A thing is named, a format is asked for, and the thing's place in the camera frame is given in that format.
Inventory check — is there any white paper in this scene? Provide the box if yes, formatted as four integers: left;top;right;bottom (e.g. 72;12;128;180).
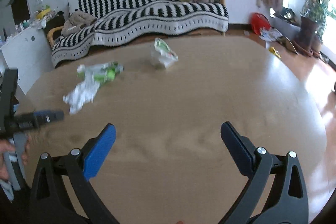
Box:
63;80;100;115

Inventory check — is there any green white torn carton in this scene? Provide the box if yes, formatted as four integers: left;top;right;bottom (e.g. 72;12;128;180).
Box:
77;62;124;85

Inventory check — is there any person left hand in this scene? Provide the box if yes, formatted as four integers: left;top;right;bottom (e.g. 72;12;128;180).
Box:
1;138;30;181

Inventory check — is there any white cabinet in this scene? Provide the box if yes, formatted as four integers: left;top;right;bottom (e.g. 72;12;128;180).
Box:
1;27;54;94

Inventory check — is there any brown clothing pile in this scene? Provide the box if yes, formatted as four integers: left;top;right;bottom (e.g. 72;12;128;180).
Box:
61;10;97;37

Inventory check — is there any yellow toy on floor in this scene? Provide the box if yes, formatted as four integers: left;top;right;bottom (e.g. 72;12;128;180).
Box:
268;47;281;59

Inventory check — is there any silver foil pouch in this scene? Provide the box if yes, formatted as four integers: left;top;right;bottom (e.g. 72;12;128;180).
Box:
150;38;179;69

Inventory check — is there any red plastic bag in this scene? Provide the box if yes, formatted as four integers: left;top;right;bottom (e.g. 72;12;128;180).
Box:
249;12;271;36

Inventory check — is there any black white striped sofa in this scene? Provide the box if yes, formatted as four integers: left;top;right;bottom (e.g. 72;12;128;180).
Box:
51;0;229;67

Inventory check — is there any potted green plant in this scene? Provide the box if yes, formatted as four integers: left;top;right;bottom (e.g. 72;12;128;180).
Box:
293;0;335;57

